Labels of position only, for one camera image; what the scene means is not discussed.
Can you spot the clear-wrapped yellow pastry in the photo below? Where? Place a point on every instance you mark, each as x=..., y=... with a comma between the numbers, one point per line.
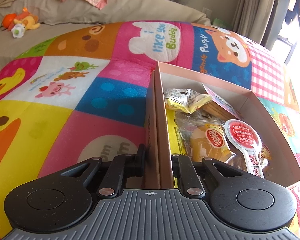
x=205, y=147

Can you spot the colourful cartoon play mat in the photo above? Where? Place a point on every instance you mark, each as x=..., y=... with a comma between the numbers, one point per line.
x=65, y=80

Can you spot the red-lidded white jelly cup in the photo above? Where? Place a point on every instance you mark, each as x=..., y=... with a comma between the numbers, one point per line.
x=243, y=136

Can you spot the small white green toy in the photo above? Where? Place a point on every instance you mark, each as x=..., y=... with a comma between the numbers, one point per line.
x=17, y=31

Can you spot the biscuit sticks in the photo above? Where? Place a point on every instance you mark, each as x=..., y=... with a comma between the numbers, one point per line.
x=222, y=111

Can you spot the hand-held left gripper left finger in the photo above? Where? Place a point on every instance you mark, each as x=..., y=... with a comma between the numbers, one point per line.
x=141, y=160

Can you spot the yellow stick packet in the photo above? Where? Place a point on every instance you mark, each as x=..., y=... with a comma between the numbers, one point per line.
x=173, y=132

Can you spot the pink snack packet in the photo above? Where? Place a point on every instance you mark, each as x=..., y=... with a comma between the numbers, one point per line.
x=220, y=97

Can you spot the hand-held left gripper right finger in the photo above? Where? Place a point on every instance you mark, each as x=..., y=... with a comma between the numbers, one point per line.
x=183, y=166

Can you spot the clear yellow snack packet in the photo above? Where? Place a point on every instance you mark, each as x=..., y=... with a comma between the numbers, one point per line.
x=182, y=100

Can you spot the beige curtain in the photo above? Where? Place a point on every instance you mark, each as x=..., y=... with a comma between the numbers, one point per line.
x=255, y=10

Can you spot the pink cardboard box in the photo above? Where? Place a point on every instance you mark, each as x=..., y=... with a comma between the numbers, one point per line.
x=252, y=105

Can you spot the orange plush toy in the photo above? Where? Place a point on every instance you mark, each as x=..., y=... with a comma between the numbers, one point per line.
x=22, y=20

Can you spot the yellow cartoon snack packet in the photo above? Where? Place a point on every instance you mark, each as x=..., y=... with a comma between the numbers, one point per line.
x=266, y=155

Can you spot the beige sofa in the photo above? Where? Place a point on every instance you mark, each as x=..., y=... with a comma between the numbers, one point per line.
x=90, y=17

